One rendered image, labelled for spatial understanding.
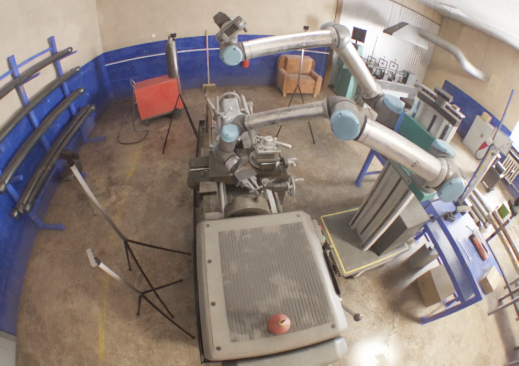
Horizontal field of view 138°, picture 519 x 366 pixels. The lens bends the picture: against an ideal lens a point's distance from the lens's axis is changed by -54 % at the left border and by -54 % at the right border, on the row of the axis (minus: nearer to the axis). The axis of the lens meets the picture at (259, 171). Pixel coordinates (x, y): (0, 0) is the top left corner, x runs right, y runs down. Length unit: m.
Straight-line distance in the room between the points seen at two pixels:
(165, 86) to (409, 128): 3.74
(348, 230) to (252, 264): 1.59
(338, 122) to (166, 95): 3.66
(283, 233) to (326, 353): 0.49
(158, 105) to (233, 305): 3.87
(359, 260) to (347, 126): 1.54
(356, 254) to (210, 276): 1.61
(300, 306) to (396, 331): 1.90
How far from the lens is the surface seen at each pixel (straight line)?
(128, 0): 5.66
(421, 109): 1.51
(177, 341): 2.16
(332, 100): 0.97
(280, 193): 1.81
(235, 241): 0.83
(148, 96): 4.15
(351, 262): 2.10
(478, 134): 7.26
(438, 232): 2.42
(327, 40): 1.08
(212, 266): 0.80
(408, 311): 2.69
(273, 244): 0.83
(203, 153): 1.92
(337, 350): 0.85
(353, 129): 0.83
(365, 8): 6.48
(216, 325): 0.75
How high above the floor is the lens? 2.08
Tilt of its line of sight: 44 degrees down
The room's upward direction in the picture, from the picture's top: 5 degrees clockwise
